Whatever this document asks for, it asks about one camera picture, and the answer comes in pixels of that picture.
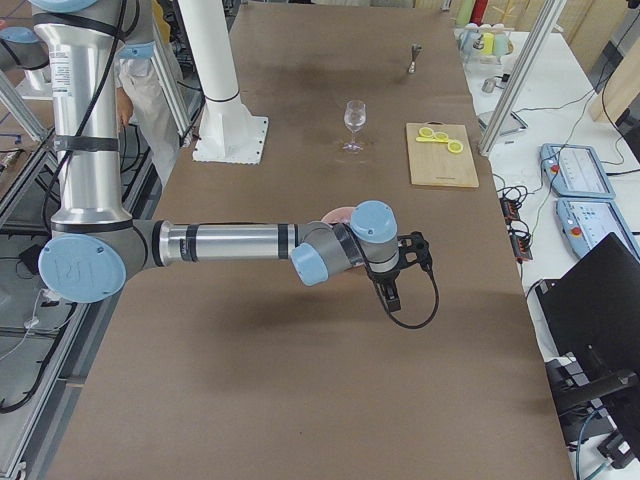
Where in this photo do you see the white pedestal column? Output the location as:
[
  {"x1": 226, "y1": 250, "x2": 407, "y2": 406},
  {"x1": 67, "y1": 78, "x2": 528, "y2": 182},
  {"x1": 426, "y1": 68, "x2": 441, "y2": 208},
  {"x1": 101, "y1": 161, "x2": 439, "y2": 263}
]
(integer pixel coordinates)
[{"x1": 179, "y1": 0, "x2": 269, "y2": 165}]

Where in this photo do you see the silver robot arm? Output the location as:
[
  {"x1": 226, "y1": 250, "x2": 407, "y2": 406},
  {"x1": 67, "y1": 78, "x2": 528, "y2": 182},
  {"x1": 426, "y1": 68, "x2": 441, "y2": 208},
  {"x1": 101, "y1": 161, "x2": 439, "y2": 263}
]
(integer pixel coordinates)
[{"x1": 32, "y1": 1, "x2": 433, "y2": 312}]

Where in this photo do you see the rack of pastel cups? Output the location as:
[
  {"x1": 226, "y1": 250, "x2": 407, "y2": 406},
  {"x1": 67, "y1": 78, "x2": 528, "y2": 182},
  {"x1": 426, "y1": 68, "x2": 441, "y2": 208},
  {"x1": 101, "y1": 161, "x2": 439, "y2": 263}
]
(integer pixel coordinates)
[{"x1": 455, "y1": 23, "x2": 514, "y2": 64}]

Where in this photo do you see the steel cocktail jigger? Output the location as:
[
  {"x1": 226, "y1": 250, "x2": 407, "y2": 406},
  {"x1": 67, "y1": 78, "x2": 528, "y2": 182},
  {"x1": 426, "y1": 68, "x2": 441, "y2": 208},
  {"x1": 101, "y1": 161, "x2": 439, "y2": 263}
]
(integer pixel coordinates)
[{"x1": 407, "y1": 43, "x2": 422, "y2": 74}]

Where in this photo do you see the clear wine glass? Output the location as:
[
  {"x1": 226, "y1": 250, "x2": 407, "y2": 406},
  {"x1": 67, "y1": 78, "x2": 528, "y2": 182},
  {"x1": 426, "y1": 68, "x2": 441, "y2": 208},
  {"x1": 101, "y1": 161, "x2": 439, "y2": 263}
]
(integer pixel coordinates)
[{"x1": 343, "y1": 100, "x2": 367, "y2": 153}]

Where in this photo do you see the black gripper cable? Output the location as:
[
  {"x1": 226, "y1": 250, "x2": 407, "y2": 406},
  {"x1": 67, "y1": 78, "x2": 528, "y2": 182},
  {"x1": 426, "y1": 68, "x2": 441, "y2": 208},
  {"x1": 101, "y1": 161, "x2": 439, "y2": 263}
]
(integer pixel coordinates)
[{"x1": 369, "y1": 239, "x2": 440, "y2": 330}]

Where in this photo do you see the person in white coat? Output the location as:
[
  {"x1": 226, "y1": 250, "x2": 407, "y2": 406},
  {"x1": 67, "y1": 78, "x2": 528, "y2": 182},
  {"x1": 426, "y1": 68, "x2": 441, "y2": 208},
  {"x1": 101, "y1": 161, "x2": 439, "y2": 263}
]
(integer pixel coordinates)
[{"x1": 115, "y1": 58, "x2": 180, "y2": 188}]

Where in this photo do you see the black monitor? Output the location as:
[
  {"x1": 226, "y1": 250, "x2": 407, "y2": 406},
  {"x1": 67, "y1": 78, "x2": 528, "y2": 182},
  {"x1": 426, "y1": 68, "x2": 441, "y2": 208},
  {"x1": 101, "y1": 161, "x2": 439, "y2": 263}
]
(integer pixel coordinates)
[{"x1": 538, "y1": 233, "x2": 639, "y2": 433}]

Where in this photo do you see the yellow plastic knife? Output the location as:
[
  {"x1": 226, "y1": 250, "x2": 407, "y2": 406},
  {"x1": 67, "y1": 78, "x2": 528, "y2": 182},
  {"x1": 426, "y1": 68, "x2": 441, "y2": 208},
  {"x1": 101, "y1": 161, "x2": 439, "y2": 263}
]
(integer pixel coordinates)
[{"x1": 415, "y1": 136, "x2": 450, "y2": 144}]

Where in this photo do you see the wooden cutting board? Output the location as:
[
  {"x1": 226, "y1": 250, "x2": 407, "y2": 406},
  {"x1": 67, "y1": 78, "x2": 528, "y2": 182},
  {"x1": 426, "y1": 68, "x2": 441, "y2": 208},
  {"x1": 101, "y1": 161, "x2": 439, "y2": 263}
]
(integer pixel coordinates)
[{"x1": 405, "y1": 122, "x2": 479, "y2": 188}]

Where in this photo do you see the small metal cup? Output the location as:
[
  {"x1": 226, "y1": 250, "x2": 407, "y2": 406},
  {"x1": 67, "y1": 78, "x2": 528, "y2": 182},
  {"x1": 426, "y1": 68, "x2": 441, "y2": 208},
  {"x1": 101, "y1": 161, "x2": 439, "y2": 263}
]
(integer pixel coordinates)
[{"x1": 481, "y1": 78, "x2": 497, "y2": 94}]

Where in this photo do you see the pink bowl of ice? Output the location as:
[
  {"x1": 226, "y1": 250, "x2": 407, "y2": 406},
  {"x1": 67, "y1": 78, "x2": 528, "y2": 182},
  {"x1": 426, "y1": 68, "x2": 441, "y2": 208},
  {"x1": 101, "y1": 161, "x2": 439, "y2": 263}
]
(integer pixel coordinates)
[{"x1": 321, "y1": 206, "x2": 355, "y2": 224}]

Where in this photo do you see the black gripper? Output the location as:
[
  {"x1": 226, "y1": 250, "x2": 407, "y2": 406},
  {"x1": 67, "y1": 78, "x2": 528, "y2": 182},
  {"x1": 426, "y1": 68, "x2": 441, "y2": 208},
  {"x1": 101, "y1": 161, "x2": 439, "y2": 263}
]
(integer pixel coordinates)
[{"x1": 368, "y1": 231, "x2": 430, "y2": 311}]

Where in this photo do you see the black power strip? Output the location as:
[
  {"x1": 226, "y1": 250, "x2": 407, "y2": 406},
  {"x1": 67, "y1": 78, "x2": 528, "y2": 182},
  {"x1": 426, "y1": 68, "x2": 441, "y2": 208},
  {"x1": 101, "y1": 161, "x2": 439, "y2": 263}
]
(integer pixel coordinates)
[{"x1": 500, "y1": 197, "x2": 533, "y2": 263}]

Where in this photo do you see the aluminium frame post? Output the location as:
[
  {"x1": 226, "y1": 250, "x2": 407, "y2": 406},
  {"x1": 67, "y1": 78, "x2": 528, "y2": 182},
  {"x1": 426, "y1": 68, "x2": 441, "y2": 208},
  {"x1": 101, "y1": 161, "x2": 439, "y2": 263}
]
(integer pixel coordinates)
[{"x1": 478, "y1": 0, "x2": 566, "y2": 157}]

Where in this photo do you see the blue teach pendant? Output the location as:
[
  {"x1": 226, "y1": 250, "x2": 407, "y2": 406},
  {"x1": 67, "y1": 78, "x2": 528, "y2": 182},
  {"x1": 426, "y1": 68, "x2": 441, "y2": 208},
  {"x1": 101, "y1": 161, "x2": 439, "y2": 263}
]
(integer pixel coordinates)
[
  {"x1": 540, "y1": 143, "x2": 616, "y2": 199},
  {"x1": 556, "y1": 197, "x2": 639, "y2": 258}
]

